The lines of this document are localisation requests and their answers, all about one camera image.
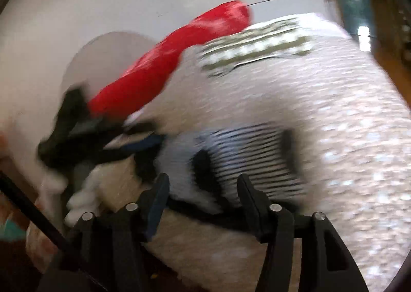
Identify olive hedgehog print pillow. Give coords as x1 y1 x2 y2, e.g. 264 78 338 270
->
197 15 314 77

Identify wooden door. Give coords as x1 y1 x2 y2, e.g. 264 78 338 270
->
363 0 410 103

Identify beige rounded headboard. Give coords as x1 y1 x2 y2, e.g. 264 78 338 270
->
61 31 156 99

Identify red long pillow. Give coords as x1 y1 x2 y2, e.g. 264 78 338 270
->
88 0 251 120

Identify striped navy patch pants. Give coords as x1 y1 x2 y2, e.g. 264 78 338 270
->
134 123 310 216

